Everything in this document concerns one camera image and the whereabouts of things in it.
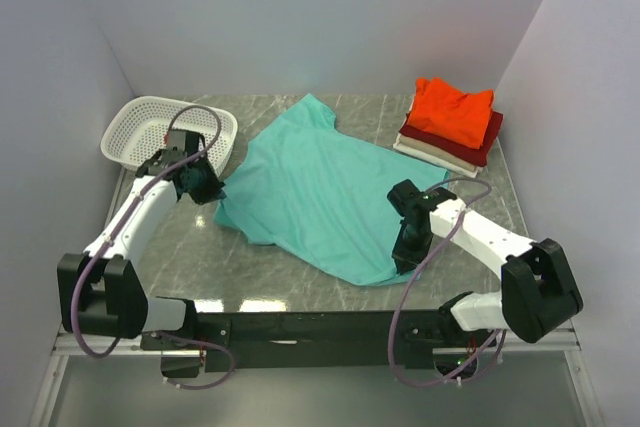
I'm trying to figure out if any folded orange t-shirt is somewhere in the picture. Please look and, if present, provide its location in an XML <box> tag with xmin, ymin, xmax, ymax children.
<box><xmin>407</xmin><ymin>77</ymin><xmax>494</xmax><ymax>149</ymax></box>

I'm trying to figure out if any white perforated plastic basket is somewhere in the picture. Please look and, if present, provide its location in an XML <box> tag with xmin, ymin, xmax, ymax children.
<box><xmin>100</xmin><ymin>96</ymin><xmax>238</xmax><ymax>175</ymax></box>

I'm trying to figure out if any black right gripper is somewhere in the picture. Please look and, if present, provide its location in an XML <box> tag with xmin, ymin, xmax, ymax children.
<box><xmin>392</xmin><ymin>220</ymin><xmax>433</xmax><ymax>276</ymax></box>

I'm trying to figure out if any teal t-shirt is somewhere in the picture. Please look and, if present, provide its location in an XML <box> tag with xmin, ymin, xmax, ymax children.
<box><xmin>214</xmin><ymin>94</ymin><xmax>448</xmax><ymax>286</ymax></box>

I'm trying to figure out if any folded beige t-shirt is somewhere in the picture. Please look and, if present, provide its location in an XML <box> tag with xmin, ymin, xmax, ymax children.
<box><xmin>393</xmin><ymin>134</ymin><xmax>476</xmax><ymax>169</ymax></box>

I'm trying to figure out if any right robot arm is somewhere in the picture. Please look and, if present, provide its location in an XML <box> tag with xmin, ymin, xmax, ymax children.
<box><xmin>387</xmin><ymin>180</ymin><xmax>584</xmax><ymax>346</ymax></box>

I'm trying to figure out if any folded dark red t-shirt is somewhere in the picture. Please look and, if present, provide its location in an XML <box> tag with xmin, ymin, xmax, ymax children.
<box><xmin>399</xmin><ymin>111</ymin><xmax>503</xmax><ymax>167</ymax></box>

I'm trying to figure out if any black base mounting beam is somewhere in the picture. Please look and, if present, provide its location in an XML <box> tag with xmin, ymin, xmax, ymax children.
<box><xmin>140</xmin><ymin>310</ymin><xmax>496</xmax><ymax>378</ymax></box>

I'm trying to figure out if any folded white t-shirt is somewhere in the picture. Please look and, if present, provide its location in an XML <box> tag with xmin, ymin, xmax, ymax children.
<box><xmin>393</xmin><ymin>142</ymin><xmax>483</xmax><ymax>178</ymax></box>

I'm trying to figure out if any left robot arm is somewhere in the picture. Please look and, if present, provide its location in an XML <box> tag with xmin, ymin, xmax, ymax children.
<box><xmin>57</xmin><ymin>128</ymin><xmax>224</xmax><ymax>349</ymax></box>

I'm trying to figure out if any aluminium extrusion rail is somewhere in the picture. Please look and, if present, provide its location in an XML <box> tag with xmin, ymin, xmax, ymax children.
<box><xmin>30</xmin><ymin>325</ymin><xmax>603</xmax><ymax>426</ymax></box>

